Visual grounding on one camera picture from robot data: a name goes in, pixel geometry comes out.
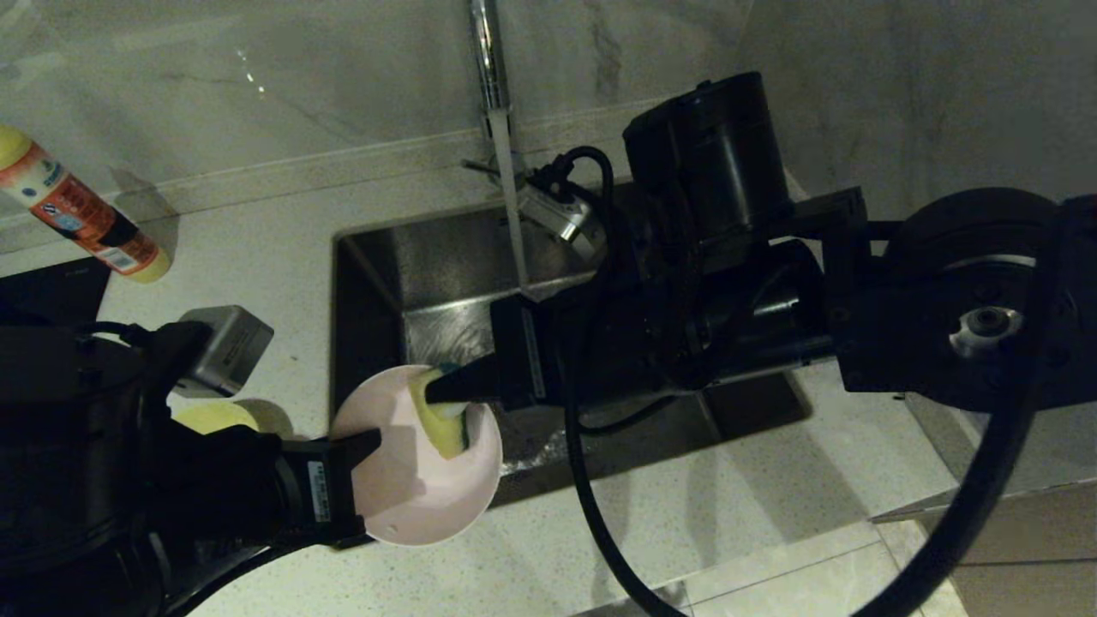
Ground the green and yellow sponge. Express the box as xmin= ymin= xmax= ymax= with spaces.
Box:
xmin=407 ymin=364 xmax=474 ymax=459

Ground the pink plastic bowl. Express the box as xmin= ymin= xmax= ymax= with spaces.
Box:
xmin=330 ymin=364 xmax=504 ymax=548

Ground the chrome kitchen faucet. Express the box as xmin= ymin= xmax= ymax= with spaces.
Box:
xmin=460 ymin=0 xmax=532 ymax=185

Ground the orange label detergent bottle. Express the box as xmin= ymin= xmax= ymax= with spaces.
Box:
xmin=0 ymin=126 xmax=172 ymax=285

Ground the stainless steel sink basin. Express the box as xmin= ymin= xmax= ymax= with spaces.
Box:
xmin=330 ymin=176 xmax=811 ymax=506

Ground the yellow plastic bowl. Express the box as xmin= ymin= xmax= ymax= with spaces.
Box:
xmin=171 ymin=400 xmax=262 ymax=435

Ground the running tap water stream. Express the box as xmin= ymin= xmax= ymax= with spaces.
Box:
xmin=487 ymin=110 xmax=532 ymax=297

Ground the black induction cooktop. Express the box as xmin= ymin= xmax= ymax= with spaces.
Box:
xmin=0 ymin=261 xmax=112 ymax=326

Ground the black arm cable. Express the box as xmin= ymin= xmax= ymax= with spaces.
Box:
xmin=81 ymin=320 xmax=292 ymax=617

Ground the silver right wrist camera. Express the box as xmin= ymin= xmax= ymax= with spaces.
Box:
xmin=519 ymin=176 xmax=605 ymax=249

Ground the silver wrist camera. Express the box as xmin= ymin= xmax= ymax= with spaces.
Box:
xmin=519 ymin=176 xmax=605 ymax=249
xmin=176 ymin=305 xmax=275 ymax=399

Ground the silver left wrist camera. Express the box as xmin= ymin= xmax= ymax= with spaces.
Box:
xmin=176 ymin=305 xmax=275 ymax=399

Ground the black camera cable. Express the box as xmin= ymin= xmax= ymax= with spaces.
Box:
xmin=527 ymin=146 xmax=1072 ymax=617

